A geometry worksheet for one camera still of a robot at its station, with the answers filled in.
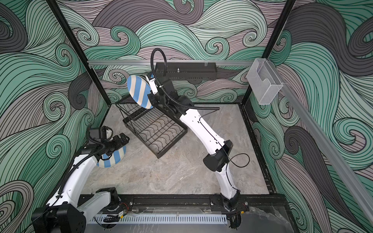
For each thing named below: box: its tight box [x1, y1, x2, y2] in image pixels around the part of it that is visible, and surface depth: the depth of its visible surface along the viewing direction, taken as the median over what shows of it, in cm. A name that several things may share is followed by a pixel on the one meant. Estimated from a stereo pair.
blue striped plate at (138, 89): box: [126, 75, 154, 110], surface depth 78 cm
